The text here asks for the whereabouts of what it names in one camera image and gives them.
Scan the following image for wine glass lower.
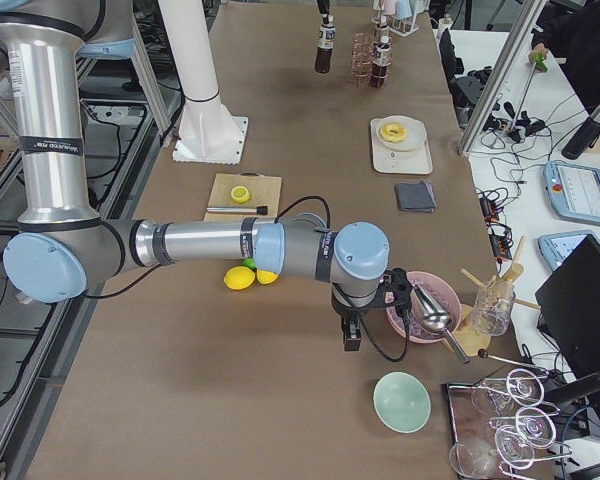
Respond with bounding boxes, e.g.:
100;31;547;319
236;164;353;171
448;425;535;479

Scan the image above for aluminium frame post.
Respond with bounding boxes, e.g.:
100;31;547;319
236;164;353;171
458;0;546;157

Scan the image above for pink bowl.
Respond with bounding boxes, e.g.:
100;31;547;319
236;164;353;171
386;271;461;337

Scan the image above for white round plate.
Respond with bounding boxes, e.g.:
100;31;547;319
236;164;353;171
375;116;427;152

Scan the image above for cream serving tray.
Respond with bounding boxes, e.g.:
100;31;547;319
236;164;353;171
370;118;433;175

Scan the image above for yellow lemon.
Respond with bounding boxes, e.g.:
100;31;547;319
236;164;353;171
223;265;256;291
256;270;278;285

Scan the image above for blue teach pendant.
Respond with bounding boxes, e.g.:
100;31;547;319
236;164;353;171
537;230;596;271
543;161;600;225

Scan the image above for glazed donut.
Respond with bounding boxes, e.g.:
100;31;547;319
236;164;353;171
379;122;408;143

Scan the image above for wooden cutting board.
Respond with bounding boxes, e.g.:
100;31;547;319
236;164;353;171
204;173;282;221

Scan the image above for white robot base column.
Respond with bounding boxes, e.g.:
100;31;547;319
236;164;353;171
159;0;248;165

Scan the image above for light blue cup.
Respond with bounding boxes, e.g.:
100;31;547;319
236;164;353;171
394;0;412;20

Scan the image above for half lemon slice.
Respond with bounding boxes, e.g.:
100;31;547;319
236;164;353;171
230;185;251;205

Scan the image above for tea bottle dark liquid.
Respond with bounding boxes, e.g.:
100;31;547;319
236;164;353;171
314;14;336;74

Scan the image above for clear glass mug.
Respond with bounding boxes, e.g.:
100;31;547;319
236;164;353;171
470;279;515;336

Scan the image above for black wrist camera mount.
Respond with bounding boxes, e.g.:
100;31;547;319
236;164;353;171
373;268;412;310

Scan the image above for metal ice scoop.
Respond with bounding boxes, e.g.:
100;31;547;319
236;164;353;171
412;284;470;364

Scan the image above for white wire cup rack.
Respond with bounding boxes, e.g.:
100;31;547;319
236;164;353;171
372;0;418;37

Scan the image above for wooden mug tree stand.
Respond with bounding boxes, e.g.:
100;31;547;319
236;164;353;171
461;235;540;337

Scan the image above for black monitor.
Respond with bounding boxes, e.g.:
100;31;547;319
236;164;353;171
535;235;600;400

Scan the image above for copper wire bottle rack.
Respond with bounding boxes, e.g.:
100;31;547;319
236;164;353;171
349;33;393;87

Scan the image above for yellow lemon near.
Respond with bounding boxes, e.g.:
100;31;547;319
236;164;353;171
223;265;256;291

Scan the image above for grey folded cloth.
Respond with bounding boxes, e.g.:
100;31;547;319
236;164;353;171
394;180;437;213

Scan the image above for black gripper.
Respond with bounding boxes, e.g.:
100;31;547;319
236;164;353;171
317;0;329;16
331;284;365;352

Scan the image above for green lime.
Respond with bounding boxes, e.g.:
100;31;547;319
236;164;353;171
243;258;256;270

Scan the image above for mint green bowl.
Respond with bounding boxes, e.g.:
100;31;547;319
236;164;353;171
373;372;431;434

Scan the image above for yellow lemon far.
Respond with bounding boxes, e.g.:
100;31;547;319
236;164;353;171
256;270;278;285

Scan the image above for metal muddler rod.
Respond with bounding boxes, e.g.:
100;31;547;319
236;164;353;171
218;205;268;215

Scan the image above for wine glass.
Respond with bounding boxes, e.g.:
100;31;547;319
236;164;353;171
488;407;556;449
448;425;535;479
470;368;544;416

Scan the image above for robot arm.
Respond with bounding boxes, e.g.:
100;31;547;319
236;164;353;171
0;1;396;350

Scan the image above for black thermos bottle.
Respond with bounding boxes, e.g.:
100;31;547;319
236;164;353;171
561;104;600;160

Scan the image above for wine glass middle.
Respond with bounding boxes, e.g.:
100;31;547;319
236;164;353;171
488;407;556;449

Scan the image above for wine glass upper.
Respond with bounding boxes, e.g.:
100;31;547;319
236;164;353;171
470;368;544;416

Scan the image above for clear ice cubes pile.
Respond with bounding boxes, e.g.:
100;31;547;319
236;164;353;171
409;321;443;344

